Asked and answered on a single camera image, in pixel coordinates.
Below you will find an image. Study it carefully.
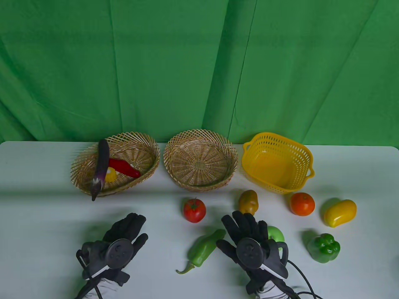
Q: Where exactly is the person's right hand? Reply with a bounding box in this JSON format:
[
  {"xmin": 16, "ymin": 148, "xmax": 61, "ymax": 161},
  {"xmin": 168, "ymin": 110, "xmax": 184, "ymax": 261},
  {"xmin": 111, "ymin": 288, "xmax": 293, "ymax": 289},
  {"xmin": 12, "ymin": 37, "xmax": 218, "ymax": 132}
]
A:
[{"xmin": 216, "ymin": 211, "xmax": 289, "ymax": 295}]

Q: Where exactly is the person's left hand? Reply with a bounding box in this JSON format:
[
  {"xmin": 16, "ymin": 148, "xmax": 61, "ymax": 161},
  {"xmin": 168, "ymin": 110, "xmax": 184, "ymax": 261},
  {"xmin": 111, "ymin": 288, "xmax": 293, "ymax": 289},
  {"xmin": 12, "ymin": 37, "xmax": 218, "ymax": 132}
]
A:
[{"xmin": 76, "ymin": 213, "xmax": 149, "ymax": 287}]

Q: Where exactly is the brown pear object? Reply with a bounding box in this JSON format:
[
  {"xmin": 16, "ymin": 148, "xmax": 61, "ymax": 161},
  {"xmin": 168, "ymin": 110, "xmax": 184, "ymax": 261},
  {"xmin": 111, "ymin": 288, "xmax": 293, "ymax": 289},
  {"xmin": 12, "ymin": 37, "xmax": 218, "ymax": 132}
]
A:
[{"xmin": 238, "ymin": 190, "xmax": 259, "ymax": 216}]

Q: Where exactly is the green apple object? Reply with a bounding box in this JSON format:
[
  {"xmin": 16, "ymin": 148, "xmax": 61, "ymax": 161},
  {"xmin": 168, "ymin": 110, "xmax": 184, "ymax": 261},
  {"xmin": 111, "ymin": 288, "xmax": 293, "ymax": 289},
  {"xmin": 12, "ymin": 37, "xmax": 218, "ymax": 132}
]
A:
[{"xmin": 267, "ymin": 226, "xmax": 285, "ymax": 243}]

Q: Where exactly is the long green pepper object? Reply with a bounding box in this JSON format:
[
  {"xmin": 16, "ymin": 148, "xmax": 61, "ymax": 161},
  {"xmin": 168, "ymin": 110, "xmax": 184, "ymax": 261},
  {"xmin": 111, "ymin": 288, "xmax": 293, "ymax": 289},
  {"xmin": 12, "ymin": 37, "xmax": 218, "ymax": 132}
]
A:
[{"xmin": 175, "ymin": 229, "xmax": 226, "ymax": 275}]

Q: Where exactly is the red tomato object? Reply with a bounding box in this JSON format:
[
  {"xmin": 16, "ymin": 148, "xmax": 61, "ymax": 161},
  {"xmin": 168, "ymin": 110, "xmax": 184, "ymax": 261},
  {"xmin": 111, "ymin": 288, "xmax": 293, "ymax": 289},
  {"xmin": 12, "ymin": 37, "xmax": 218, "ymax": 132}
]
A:
[{"xmin": 183, "ymin": 198, "xmax": 206, "ymax": 223}]

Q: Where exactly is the red chili pepper object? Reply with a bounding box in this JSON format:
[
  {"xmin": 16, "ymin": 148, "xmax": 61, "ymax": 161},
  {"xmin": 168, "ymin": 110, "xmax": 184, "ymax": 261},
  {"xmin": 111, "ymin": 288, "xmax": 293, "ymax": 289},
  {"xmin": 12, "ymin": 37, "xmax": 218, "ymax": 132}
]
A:
[{"xmin": 108, "ymin": 159, "xmax": 141, "ymax": 178}]

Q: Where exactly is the orange fruit object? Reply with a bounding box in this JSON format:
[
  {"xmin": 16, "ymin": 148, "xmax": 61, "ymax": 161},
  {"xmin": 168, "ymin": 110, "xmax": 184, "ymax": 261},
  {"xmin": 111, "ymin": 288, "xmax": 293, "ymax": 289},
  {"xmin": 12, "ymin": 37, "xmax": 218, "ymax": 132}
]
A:
[{"xmin": 291, "ymin": 192, "xmax": 315, "ymax": 216}]

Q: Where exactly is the purple eggplant object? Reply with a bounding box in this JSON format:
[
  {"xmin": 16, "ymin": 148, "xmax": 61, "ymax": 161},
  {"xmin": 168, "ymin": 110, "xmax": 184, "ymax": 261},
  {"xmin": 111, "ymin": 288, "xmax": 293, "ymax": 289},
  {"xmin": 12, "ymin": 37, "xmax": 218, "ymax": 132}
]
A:
[{"xmin": 91, "ymin": 139, "xmax": 110, "ymax": 202}]

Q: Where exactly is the yellow plastic basket container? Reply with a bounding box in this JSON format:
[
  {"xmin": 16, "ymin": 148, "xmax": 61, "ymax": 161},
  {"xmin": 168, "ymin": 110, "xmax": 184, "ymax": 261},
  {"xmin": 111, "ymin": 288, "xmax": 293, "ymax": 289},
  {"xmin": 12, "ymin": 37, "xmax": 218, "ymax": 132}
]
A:
[{"xmin": 242, "ymin": 132, "xmax": 315, "ymax": 195}]

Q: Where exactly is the oval wicker basket container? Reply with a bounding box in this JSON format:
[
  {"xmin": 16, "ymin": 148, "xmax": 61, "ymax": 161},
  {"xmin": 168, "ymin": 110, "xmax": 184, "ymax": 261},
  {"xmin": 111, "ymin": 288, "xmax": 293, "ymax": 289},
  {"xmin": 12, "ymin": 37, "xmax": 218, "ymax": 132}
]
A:
[{"xmin": 70, "ymin": 132, "xmax": 161, "ymax": 197}]

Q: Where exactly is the round wicker basket container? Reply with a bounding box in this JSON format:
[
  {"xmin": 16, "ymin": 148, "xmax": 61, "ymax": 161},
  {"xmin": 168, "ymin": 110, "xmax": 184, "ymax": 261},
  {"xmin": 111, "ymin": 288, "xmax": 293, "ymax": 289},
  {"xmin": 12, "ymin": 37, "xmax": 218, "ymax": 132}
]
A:
[{"xmin": 163, "ymin": 129, "xmax": 238, "ymax": 192}]

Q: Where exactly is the green bell pepper object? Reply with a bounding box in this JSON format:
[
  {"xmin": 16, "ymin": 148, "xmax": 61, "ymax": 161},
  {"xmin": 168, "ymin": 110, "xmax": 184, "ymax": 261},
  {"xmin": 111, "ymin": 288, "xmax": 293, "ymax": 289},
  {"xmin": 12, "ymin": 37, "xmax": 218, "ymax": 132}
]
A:
[{"xmin": 307, "ymin": 233, "xmax": 341, "ymax": 263}]

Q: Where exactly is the yellow mango object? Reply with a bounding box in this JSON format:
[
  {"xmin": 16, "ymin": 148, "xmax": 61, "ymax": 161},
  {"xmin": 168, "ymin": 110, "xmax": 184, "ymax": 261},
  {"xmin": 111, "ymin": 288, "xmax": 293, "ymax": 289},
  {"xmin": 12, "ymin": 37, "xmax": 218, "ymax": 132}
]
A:
[{"xmin": 324, "ymin": 199, "xmax": 357, "ymax": 228}]

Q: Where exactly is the person's left forearm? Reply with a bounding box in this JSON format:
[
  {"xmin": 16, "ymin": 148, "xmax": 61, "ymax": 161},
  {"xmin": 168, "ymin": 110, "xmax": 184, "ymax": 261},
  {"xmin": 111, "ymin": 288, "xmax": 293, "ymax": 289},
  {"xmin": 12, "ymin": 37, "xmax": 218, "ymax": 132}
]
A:
[{"xmin": 75, "ymin": 277, "xmax": 121, "ymax": 299}]

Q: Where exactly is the person's right forearm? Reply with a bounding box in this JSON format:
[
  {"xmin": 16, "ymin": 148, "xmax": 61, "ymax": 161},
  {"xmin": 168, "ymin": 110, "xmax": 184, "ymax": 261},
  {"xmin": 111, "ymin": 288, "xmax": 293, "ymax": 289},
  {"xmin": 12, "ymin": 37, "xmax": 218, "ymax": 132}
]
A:
[{"xmin": 255, "ymin": 280, "xmax": 297, "ymax": 299}]

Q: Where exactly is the green background cloth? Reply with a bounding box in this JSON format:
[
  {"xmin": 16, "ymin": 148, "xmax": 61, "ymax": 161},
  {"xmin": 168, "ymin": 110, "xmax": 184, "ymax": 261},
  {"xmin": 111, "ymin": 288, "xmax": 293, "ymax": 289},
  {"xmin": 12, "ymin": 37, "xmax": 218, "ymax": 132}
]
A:
[{"xmin": 0, "ymin": 0, "xmax": 399, "ymax": 147}]

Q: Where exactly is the black round tracker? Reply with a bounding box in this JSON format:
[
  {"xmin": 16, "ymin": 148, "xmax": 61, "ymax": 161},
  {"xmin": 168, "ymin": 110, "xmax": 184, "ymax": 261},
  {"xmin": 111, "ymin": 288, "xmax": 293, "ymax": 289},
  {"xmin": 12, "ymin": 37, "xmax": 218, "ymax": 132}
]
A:
[
  {"xmin": 90, "ymin": 239, "xmax": 134, "ymax": 278},
  {"xmin": 236, "ymin": 238, "xmax": 288, "ymax": 279}
]

